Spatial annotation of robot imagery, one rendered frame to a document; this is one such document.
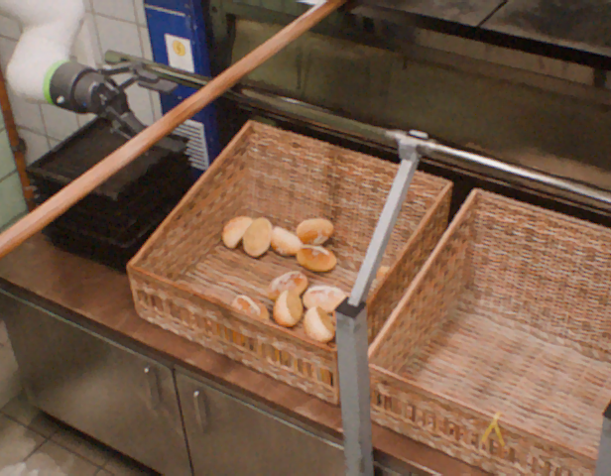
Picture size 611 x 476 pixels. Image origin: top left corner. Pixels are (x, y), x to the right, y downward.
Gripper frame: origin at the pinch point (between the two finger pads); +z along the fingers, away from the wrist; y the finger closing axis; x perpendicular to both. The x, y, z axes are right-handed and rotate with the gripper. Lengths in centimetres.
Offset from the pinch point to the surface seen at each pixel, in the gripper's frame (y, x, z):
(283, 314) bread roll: 56, -17, 7
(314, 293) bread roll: 56, -26, 9
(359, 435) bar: 54, 6, 41
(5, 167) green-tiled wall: 76, -47, -121
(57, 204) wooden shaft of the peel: -0.2, 30.0, 1.8
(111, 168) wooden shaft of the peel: 0.1, 17.4, 1.8
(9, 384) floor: 120, -8, -91
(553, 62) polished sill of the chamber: 3, -54, 49
